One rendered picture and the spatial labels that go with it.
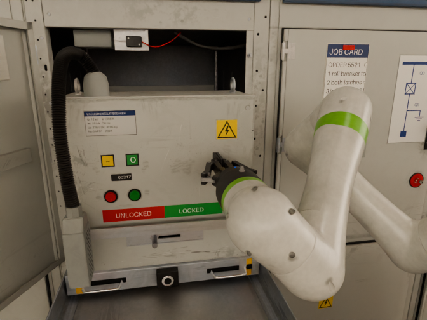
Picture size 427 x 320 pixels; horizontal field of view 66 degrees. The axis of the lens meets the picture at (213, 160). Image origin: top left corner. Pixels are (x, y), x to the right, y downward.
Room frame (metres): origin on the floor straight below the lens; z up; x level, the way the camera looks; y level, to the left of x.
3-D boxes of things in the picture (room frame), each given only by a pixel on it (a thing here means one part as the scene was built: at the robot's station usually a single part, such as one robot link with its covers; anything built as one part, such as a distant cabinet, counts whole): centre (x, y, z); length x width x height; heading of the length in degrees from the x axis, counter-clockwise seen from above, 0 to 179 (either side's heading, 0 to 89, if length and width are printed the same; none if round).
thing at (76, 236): (0.71, 0.33, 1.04); 0.08 x 0.05 x 0.17; 10
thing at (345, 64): (1.12, -0.43, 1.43); 0.15 x 0.01 x 0.21; 100
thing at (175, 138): (0.82, 0.13, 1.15); 0.48 x 0.01 x 0.48; 100
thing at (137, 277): (0.83, 0.13, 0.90); 0.54 x 0.05 x 0.06; 100
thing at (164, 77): (1.41, 0.24, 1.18); 0.78 x 0.69 x 0.79; 10
